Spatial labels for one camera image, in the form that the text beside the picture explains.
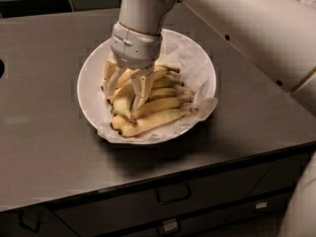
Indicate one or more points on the rearmost yellow banana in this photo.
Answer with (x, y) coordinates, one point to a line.
(158, 66)

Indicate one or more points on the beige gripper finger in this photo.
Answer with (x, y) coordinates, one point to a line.
(112, 72)
(142, 82)

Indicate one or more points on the front yellow banana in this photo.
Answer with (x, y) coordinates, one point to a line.
(153, 121)

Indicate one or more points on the dark drawer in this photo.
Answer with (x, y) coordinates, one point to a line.
(254, 207)
(163, 206)
(284, 173)

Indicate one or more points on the dark upper drawer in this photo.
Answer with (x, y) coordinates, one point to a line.
(163, 206)

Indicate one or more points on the curved top yellow banana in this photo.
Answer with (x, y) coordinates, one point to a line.
(126, 92)

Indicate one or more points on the white paper liner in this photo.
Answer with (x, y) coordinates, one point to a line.
(198, 74)

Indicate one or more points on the dark lower drawer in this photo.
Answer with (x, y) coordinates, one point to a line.
(254, 207)

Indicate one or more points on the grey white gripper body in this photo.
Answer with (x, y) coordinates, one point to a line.
(135, 48)

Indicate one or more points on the dark right drawer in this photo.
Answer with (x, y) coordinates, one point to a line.
(284, 173)

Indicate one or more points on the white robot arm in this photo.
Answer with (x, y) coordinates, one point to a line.
(278, 36)

